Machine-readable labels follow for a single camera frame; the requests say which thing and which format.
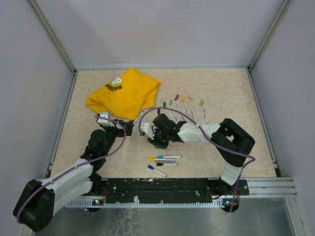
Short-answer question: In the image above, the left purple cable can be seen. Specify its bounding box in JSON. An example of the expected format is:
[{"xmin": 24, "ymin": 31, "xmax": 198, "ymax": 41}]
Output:
[{"xmin": 16, "ymin": 114, "xmax": 127, "ymax": 224}]

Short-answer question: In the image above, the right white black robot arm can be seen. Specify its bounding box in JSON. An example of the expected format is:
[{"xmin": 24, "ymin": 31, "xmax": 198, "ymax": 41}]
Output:
[{"xmin": 139, "ymin": 114, "xmax": 255, "ymax": 195}]

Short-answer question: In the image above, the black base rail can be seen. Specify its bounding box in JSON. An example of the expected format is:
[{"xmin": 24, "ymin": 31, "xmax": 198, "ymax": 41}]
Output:
[{"xmin": 73, "ymin": 177, "xmax": 249, "ymax": 213}]

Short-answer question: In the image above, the purple cable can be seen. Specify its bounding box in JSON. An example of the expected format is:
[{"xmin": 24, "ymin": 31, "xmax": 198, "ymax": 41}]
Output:
[
  {"xmin": 137, "ymin": 107, "xmax": 256, "ymax": 213},
  {"xmin": 16, "ymin": 114, "xmax": 127, "ymax": 224}
]

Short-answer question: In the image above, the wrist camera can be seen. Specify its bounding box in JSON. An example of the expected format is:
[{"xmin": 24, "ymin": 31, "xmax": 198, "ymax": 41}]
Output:
[
  {"xmin": 140, "ymin": 123, "xmax": 155, "ymax": 139},
  {"xmin": 96, "ymin": 112, "xmax": 115, "ymax": 127}
]

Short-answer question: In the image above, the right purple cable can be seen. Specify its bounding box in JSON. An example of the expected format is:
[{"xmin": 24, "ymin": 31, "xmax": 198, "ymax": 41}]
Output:
[{"xmin": 137, "ymin": 107, "xmax": 256, "ymax": 213}]

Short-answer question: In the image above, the yellow printed t-shirt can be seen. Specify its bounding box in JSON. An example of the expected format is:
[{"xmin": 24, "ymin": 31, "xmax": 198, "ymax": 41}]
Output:
[{"xmin": 86, "ymin": 67, "xmax": 161, "ymax": 120}]

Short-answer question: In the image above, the blue cap whiteboard marker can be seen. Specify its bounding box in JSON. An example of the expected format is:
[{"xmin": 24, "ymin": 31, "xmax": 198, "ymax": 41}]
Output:
[{"xmin": 147, "ymin": 165, "xmax": 167, "ymax": 177}]

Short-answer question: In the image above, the navy cap white marker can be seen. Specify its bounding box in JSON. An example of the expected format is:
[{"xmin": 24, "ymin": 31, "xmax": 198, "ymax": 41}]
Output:
[{"xmin": 133, "ymin": 111, "xmax": 144, "ymax": 125}]

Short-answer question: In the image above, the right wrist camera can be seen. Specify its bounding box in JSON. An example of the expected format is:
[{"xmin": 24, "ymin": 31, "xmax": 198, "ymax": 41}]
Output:
[{"xmin": 140, "ymin": 123, "xmax": 155, "ymax": 139}]

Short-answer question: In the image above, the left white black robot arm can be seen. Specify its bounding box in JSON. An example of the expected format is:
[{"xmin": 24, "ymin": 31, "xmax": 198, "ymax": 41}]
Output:
[{"xmin": 13, "ymin": 118, "xmax": 134, "ymax": 233}]

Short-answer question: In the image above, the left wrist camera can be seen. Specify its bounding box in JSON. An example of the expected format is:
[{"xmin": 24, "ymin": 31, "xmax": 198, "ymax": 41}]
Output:
[{"xmin": 96, "ymin": 112, "xmax": 115, "ymax": 127}]

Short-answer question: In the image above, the yellow cap silver marker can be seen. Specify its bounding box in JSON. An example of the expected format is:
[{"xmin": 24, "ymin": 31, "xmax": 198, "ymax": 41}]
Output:
[{"xmin": 147, "ymin": 158, "xmax": 175, "ymax": 162}]

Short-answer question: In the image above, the lime green cap marker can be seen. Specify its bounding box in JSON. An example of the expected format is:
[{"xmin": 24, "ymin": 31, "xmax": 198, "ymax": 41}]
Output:
[{"xmin": 202, "ymin": 104, "xmax": 209, "ymax": 124}]

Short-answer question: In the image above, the black cap marker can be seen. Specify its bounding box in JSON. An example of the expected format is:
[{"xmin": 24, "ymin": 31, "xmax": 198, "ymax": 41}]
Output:
[{"xmin": 156, "ymin": 162, "xmax": 178, "ymax": 166}]

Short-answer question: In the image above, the cyan cap marker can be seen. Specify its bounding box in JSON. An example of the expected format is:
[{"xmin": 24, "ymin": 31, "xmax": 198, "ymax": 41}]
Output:
[{"xmin": 157, "ymin": 155, "xmax": 182, "ymax": 159}]

